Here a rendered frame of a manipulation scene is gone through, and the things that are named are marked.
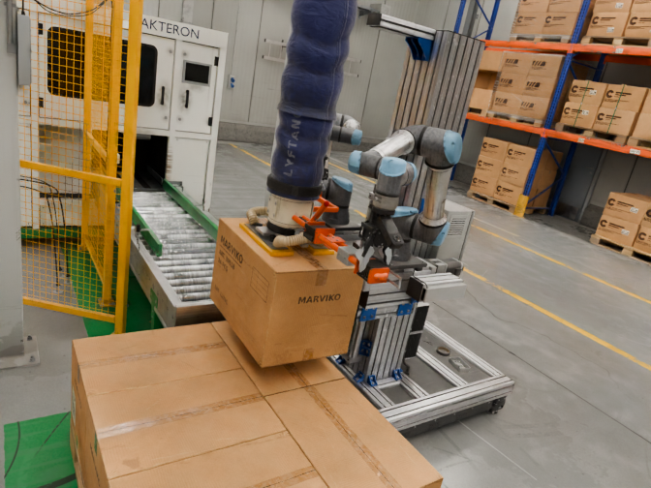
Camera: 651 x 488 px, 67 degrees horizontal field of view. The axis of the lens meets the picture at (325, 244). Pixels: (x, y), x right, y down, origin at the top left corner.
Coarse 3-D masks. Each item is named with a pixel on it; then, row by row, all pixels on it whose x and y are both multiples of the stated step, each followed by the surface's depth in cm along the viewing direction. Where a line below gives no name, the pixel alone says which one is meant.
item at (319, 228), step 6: (306, 222) 183; (312, 222) 184; (318, 222) 185; (324, 222) 187; (306, 228) 181; (312, 228) 178; (318, 228) 182; (324, 228) 183; (330, 228) 184; (306, 234) 181; (312, 234) 179; (318, 234) 178; (324, 234) 179; (312, 240) 178; (318, 240) 179
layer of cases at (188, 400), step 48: (144, 336) 215; (192, 336) 222; (96, 384) 179; (144, 384) 184; (192, 384) 189; (240, 384) 195; (288, 384) 200; (336, 384) 206; (96, 432) 158; (144, 432) 162; (192, 432) 165; (240, 432) 170; (288, 432) 174; (336, 432) 178; (384, 432) 183; (96, 480) 160; (144, 480) 144; (192, 480) 147; (240, 480) 150; (288, 480) 153; (336, 480) 157; (384, 480) 160; (432, 480) 164
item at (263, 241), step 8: (240, 224) 211; (248, 224) 210; (256, 224) 205; (248, 232) 203; (256, 232) 201; (256, 240) 197; (264, 240) 194; (272, 240) 194; (264, 248) 190; (272, 248) 188; (280, 248) 190; (288, 248) 191; (272, 256) 186; (280, 256) 188
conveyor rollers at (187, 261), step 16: (144, 192) 424; (160, 192) 431; (144, 208) 383; (160, 208) 389; (176, 208) 397; (160, 224) 356; (176, 224) 363; (192, 224) 369; (144, 240) 319; (160, 240) 324; (176, 240) 330; (192, 240) 335; (208, 240) 342; (176, 256) 305; (192, 256) 310; (208, 256) 316; (176, 272) 288; (192, 272) 285; (208, 272) 290; (176, 288) 263; (192, 288) 267; (208, 288) 272
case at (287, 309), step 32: (224, 224) 214; (224, 256) 215; (256, 256) 187; (288, 256) 190; (320, 256) 196; (224, 288) 215; (256, 288) 187; (288, 288) 178; (320, 288) 185; (352, 288) 194; (256, 320) 188; (288, 320) 183; (320, 320) 192; (352, 320) 201; (256, 352) 188; (288, 352) 189; (320, 352) 198
